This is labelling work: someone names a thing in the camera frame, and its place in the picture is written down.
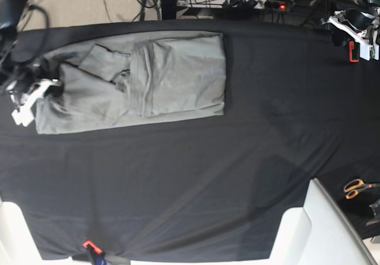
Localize white chair left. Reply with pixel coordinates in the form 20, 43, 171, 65
1, 200, 42, 264

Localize black tool right edge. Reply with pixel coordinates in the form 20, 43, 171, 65
366, 200, 380, 226

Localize white chair right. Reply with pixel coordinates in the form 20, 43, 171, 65
269, 179, 376, 265

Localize black table cloth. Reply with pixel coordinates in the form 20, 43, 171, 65
1, 20, 379, 262

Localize red blue clamp bottom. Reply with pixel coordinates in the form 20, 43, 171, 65
83, 240, 108, 265

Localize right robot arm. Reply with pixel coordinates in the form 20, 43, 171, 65
1, 0, 62, 127

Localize orange handled scissors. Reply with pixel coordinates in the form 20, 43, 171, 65
343, 179, 379, 200

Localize white power strip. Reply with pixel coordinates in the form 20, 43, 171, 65
177, 0, 295, 12

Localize white chair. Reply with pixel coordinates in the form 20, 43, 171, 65
269, 179, 376, 265
1, 200, 42, 264

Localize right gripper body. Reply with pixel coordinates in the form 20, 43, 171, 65
5, 64, 62, 126

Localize grey T-shirt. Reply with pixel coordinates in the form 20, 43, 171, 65
35, 30, 226, 134

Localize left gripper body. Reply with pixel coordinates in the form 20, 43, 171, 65
328, 8, 379, 61

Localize red black clamp right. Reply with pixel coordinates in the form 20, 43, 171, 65
349, 40, 360, 63

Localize black metal stand pole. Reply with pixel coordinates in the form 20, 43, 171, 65
160, 0, 178, 20

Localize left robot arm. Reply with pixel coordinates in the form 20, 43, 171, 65
327, 0, 379, 63

